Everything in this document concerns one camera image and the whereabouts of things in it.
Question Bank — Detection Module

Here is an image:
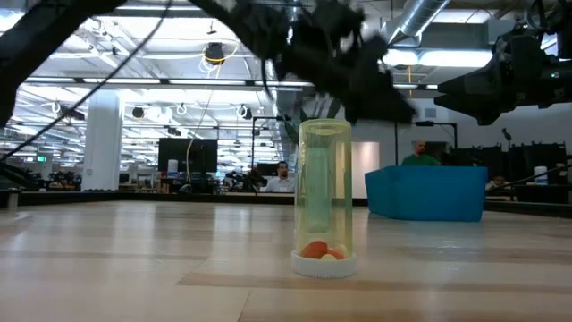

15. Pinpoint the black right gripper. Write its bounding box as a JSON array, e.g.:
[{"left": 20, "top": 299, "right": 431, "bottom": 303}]
[{"left": 433, "top": 26, "right": 558, "bottom": 126}]

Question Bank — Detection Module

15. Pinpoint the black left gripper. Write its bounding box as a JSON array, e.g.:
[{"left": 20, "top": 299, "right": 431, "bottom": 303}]
[{"left": 267, "top": 0, "right": 417, "bottom": 126}]

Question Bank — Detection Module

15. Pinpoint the blue plastic basket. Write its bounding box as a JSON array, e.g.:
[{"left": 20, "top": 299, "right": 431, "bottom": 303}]
[{"left": 365, "top": 165, "right": 489, "bottom": 223}]

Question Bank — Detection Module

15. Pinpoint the person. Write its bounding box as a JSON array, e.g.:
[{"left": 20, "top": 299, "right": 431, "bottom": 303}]
[
  {"left": 264, "top": 160, "right": 296, "bottom": 193},
  {"left": 488, "top": 174, "right": 511, "bottom": 191},
  {"left": 400, "top": 140, "right": 442, "bottom": 167}
]

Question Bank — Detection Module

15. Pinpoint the yellow bottle with orange pills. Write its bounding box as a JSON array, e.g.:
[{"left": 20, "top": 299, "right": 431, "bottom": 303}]
[{"left": 290, "top": 118, "right": 358, "bottom": 279}]

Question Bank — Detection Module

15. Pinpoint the long ceiling light strip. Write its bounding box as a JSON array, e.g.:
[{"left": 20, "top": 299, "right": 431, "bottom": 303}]
[{"left": 24, "top": 76, "right": 442, "bottom": 90}]

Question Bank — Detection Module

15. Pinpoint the black monitor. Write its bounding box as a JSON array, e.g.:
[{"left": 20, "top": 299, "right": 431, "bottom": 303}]
[{"left": 157, "top": 137, "right": 219, "bottom": 174}]

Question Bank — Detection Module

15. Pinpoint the white square pillar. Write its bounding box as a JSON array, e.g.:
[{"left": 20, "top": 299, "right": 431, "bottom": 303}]
[{"left": 81, "top": 89, "right": 125, "bottom": 192}]

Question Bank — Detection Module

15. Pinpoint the silver slanted ventilation duct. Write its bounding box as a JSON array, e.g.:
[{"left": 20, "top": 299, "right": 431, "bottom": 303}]
[{"left": 387, "top": 0, "right": 450, "bottom": 46}]

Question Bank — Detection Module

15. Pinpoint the black ceiling device yellow cable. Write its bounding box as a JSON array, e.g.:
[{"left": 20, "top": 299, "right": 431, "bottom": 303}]
[{"left": 203, "top": 41, "right": 228, "bottom": 66}]

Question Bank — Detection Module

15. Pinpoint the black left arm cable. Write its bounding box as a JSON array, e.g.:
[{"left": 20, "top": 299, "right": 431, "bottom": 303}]
[{"left": 0, "top": 0, "right": 174, "bottom": 161}]

